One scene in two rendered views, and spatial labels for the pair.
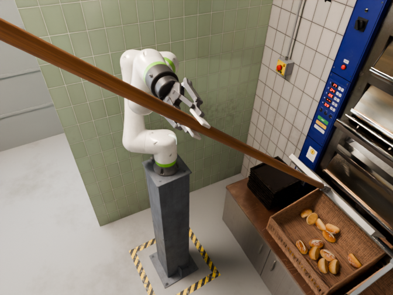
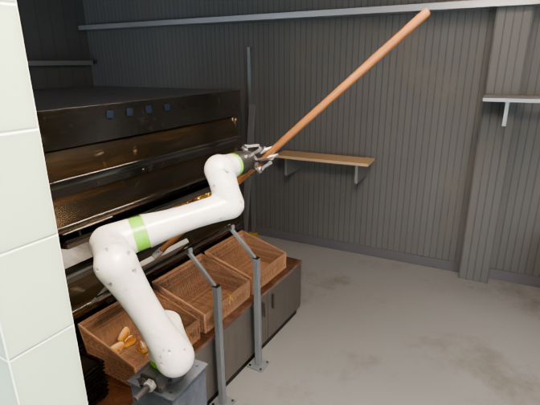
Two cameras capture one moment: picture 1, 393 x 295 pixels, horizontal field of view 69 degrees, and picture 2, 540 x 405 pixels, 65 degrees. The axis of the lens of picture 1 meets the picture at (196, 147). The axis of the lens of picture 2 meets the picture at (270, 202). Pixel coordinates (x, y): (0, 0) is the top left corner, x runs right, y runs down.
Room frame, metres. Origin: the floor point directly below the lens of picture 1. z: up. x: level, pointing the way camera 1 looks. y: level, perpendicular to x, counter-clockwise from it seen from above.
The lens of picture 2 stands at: (1.51, 1.54, 2.33)
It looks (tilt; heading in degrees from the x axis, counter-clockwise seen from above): 18 degrees down; 239
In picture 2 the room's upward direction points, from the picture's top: 1 degrees counter-clockwise
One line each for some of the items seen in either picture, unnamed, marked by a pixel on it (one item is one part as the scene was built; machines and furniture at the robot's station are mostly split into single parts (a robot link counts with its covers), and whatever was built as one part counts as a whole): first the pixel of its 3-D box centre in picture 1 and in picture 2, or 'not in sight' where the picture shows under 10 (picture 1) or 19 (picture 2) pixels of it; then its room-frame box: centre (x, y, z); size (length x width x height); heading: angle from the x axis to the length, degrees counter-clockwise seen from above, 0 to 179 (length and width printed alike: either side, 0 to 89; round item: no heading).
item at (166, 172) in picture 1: (161, 157); (157, 374); (1.19, 0.20, 1.23); 0.26 x 0.15 x 0.06; 32
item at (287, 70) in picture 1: (284, 66); not in sight; (1.94, -0.62, 1.46); 0.10 x 0.07 x 0.10; 28
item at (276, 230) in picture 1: (323, 236); (142, 331); (1.01, -0.86, 0.72); 0.56 x 0.49 x 0.28; 27
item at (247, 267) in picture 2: not in sight; (247, 259); (-0.04, -1.41, 0.72); 0.56 x 0.49 x 0.28; 28
